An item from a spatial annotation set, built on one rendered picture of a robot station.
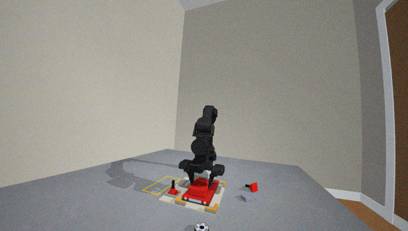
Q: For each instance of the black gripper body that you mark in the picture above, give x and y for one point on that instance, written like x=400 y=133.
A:
x=217 y=169

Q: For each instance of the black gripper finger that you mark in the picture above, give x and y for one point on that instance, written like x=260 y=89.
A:
x=211 y=179
x=190 y=175

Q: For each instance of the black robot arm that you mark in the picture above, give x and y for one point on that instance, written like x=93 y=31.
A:
x=204 y=131

